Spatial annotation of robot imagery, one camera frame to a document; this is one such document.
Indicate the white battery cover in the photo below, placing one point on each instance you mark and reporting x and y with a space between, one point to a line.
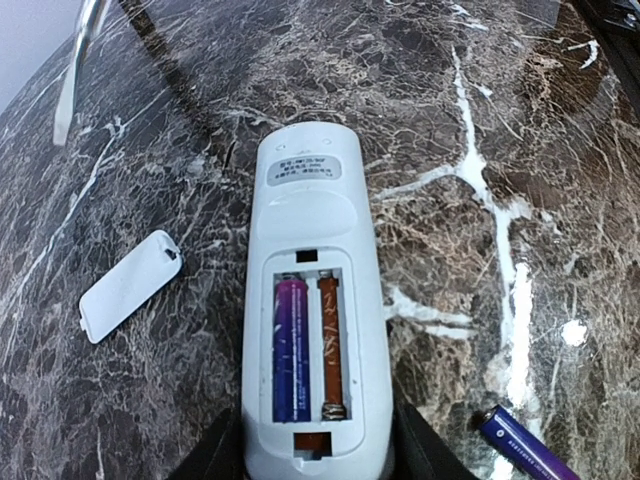
121 291

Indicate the blue battery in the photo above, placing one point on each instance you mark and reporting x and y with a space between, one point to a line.
291 386

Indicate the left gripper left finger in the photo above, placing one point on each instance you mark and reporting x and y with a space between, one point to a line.
218 455

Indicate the white remote control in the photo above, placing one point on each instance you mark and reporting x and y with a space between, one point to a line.
311 219

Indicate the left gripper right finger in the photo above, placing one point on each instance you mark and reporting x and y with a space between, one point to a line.
420 453

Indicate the black front rail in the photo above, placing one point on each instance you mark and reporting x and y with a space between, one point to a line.
616 26

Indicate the purple battery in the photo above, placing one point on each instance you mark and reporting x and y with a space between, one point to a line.
519 446

